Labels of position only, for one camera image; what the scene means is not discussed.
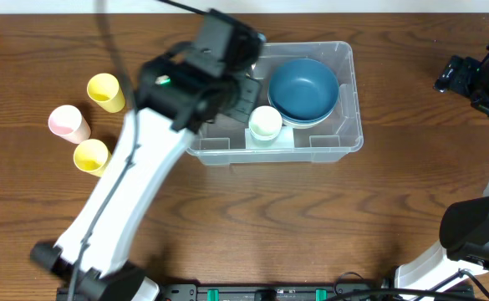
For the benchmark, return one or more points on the large cream bowl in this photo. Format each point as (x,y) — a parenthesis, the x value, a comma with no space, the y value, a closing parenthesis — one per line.
(302,124)

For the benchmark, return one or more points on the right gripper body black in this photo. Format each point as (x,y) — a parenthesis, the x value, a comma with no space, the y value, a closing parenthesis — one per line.
(470,82)

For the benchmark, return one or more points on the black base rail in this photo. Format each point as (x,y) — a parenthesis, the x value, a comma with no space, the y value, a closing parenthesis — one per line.
(191,292)

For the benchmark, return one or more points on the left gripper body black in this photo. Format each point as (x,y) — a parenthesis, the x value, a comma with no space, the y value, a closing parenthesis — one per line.
(244,102)

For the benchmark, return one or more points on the pink cup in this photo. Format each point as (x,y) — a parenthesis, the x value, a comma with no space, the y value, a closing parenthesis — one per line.
(68,123)

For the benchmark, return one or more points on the dark blue bowl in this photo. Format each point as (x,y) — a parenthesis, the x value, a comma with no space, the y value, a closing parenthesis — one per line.
(303,79)
(304,111)

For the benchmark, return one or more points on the cream cup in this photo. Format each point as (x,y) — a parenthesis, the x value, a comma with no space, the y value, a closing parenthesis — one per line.
(265,123)

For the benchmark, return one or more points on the yellow cup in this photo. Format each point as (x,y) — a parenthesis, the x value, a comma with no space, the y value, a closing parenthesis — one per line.
(104,89)
(92,156)

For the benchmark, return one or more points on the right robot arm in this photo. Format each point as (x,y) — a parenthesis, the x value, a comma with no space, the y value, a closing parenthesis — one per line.
(462,247)

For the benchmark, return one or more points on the green cup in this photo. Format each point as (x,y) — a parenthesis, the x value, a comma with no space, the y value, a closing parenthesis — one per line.
(263,142)

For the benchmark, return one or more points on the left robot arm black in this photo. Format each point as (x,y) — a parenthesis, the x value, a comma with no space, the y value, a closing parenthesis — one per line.
(177,92)

